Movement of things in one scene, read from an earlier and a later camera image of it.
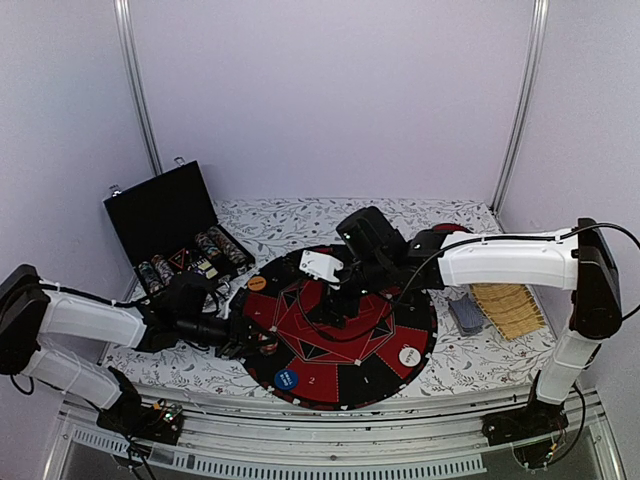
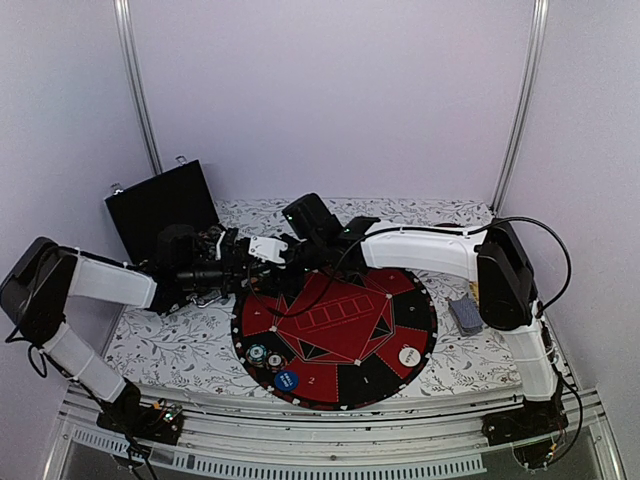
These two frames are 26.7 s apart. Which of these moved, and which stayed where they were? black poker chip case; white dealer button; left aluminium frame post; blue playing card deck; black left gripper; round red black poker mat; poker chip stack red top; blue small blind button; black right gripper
Moved: black right gripper; poker chip stack red top; black left gripper
Stayed: white dealer button; round red black poker mat; black poker chip case; blue small blind button; left aluminium frame post; blue playing card deck
